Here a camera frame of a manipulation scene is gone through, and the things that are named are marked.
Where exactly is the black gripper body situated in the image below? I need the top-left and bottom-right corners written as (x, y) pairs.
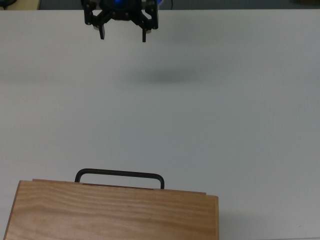
top-left (99, 6), bottom-right (141, 21)

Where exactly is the black metal drawer handle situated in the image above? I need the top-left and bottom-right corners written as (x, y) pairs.
top-left (74, 168), bottom-right (165, 190)

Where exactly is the wooden drawer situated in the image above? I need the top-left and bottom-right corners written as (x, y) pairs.
top-left (32, 178), bottom-right (207, 196)

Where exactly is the pale wooden cabinet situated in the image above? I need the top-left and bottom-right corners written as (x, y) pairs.
top-left (2, 178), bottom-right (220, 240)

